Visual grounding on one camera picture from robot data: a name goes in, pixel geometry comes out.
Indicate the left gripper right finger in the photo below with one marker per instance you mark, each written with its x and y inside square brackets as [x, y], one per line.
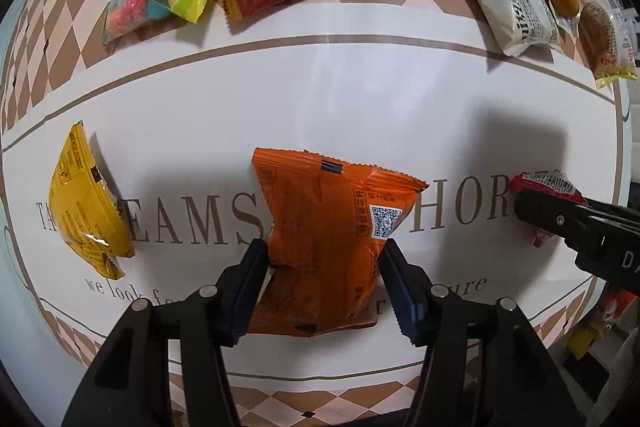
[484, 364]

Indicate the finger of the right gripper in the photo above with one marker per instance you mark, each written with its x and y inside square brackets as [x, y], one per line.
[600, 219]

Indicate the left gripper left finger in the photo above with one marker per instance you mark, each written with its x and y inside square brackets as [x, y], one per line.
[127, 383]

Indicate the small red snack packet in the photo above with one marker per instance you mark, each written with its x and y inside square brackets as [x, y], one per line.
[545, 201]

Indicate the yellow snack bag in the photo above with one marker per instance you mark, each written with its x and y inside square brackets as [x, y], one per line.
[84, 210]

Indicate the yellow trimmed bread packet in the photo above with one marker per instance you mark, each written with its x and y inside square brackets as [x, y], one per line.
[603, 30]

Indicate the orange snack bag with QR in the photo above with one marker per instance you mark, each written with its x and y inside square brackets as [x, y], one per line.
[330, 221]

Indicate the checkered printed table mat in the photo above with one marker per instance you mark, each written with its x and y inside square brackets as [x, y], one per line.
[174, 113]

